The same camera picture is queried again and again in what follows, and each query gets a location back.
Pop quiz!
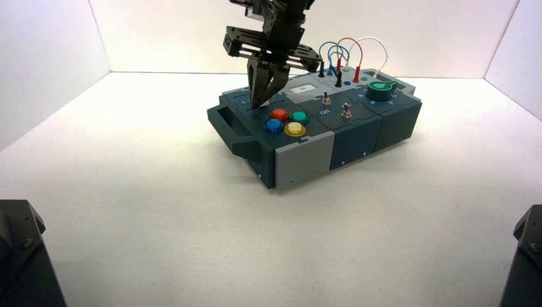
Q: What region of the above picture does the white jumper cable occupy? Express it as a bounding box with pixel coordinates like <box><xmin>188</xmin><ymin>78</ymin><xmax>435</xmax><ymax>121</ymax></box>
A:
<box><xmin>346</xmin><ymin>36</ymin><xmax>389</xmax><ymax>78</ymax></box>

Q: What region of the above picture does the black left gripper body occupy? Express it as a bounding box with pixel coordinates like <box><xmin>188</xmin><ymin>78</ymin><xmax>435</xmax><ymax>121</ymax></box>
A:
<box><xmin>223</xmin><ymin>0</ymin><xmax>322</xmax><ymax>74</ymax></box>

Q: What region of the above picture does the green rotary knob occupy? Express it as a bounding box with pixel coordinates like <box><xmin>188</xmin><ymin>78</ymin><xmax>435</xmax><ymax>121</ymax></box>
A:
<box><xmin>366</xmin><ymin>80</ymin><xmax>399</xmax><ymax>102</ymax></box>

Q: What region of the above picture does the blue push button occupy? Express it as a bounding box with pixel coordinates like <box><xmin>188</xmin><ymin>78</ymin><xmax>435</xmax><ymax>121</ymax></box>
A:
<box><xmin>262</xmin><ymin>118</ymin><xmax>284</xmax><ymax>135</ymax></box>

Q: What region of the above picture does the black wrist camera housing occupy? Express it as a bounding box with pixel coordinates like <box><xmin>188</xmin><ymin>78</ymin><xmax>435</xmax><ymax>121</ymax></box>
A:
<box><xmin>229</xmin><ymin>0</ymin><xmax>267</xmax><ymax>20</ymax></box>

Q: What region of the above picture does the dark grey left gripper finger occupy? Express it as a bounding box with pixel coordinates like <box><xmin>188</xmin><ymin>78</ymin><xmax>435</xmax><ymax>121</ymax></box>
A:
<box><xmin>247</xmin><ymin>56</ymin><xmax>268</xmax><ymax>109</ymax></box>
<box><xmin>261</xmin><ymin>62</ymin><xmax>291</xmax><ymax>107</ymax></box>

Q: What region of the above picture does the blue jumper cable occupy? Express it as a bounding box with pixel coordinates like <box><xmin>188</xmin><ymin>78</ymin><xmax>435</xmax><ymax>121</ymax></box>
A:
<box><xmin>327</xmin><ymin>43</ymin><xmax>351</xmax><ymax>77</ymax></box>

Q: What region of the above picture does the yellow push button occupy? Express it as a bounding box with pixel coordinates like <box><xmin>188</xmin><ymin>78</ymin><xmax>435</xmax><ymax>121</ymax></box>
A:
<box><xmin>283</xmin><ymin>122</ymin><xmax>307</xmax><ymax>138</ymax></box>

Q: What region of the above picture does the red jumper cable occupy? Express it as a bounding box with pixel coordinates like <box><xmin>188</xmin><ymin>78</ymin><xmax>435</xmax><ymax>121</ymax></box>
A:
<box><xmin>336</xmin><ymin>37</ymin><xmax>364</xmax><ymax>84</ymax></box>

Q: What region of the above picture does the dark teal control box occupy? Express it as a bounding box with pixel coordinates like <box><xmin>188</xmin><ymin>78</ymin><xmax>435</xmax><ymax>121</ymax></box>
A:
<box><xmin>206</xmin><ymin>67</ymin><xmax>423</xmax><ymax>190</ymax></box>

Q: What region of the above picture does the black plug jumper cable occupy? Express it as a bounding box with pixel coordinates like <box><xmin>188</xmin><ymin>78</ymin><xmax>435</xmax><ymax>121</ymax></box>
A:
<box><xmin>317</xmin><ymin>41</ymin><xmax>344</xmax><ymax>88</ymax></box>

